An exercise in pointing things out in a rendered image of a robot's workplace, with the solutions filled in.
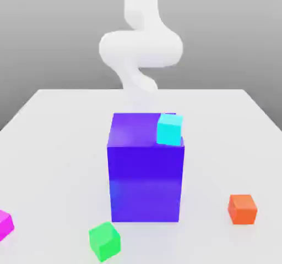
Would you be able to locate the small magenta cube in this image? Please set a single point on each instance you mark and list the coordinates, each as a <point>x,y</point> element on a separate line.
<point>4,224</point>

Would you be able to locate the small cyan cube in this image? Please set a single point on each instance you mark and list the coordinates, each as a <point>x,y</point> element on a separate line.
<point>169,132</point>

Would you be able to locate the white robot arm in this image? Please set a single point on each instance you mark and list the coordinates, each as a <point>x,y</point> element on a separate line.
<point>141,48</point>

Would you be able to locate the large purple box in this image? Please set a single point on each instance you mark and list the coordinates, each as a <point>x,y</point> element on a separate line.
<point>145,180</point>

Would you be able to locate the small green cube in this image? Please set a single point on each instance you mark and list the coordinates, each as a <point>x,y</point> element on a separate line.
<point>105,242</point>

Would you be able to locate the small orange cube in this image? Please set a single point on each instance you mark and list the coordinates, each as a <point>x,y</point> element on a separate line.
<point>242,210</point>

